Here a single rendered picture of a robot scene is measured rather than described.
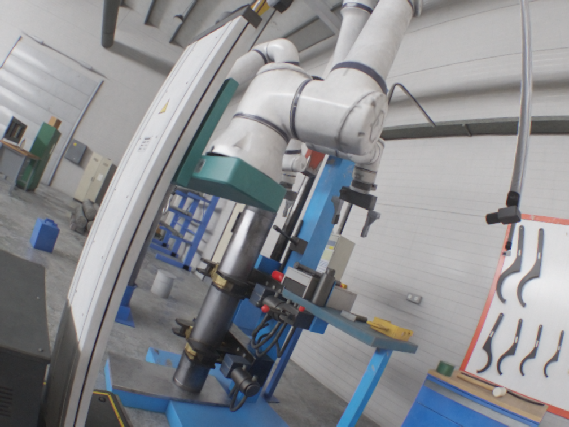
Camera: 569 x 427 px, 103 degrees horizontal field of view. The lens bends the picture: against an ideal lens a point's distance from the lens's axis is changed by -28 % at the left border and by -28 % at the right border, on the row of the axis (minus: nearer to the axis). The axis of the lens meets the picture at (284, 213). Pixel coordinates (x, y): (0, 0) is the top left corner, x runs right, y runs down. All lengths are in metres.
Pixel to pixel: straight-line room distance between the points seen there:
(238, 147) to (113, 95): 12.19
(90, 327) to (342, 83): 0.79
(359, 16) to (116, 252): 1.01
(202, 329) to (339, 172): 1.41
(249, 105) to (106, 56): 12.62
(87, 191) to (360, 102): 11.47
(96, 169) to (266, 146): 11.26
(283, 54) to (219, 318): 1.53
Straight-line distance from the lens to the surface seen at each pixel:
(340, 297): 1.89
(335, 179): 2.26
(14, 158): 7.29
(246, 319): 4.43
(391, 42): 0.90
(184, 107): 0.75
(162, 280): 4.62
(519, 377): 2.93
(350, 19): 1.14
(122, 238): 0.73
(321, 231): 2.22
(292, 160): 1.53
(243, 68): 1.51
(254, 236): 1.94
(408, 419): 1.98
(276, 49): 1.55
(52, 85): 13.04
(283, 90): 0.72
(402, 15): 1.02
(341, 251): 2.63
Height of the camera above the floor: 1.21
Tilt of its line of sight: 8 degrees up
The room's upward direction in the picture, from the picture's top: 23 degrees clockwise
